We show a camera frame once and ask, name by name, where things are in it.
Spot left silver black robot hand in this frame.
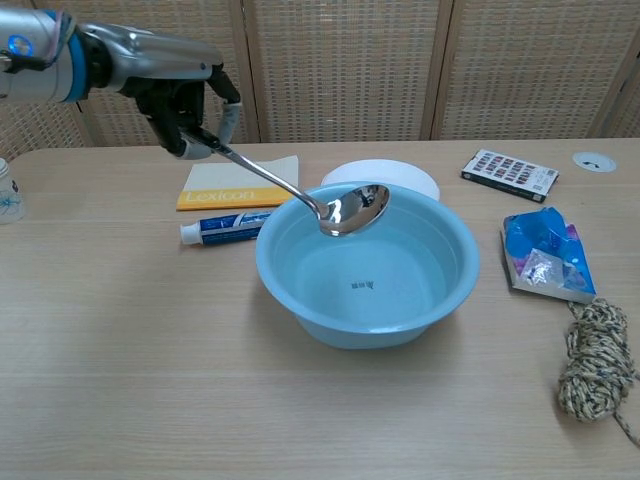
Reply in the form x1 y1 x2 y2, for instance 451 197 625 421
79 22 243 160

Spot silver ladle with black handle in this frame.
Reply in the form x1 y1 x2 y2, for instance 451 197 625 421
185 128 391 239

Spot light blue plastic basin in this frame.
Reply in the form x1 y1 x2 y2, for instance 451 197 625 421
255 183 481 350

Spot white yellow Lexicon book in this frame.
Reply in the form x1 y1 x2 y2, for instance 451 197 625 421
175 154 301 212

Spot blue white toothpaste tube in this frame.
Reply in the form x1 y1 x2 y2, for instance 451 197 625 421
179 209 274 247

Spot white round plate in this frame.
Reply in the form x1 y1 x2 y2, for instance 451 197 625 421
320 158 441 201

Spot black patterned card box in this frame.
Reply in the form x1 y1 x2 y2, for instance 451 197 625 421
460 148 560 204

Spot blue crumpled snack package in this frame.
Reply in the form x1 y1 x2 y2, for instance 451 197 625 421
499 205 599 305

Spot white round table grommet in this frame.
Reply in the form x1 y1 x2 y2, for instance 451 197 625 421
572 151 618 174

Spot beige speckled rope bundle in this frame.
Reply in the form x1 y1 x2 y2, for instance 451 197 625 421
557 297 640 446

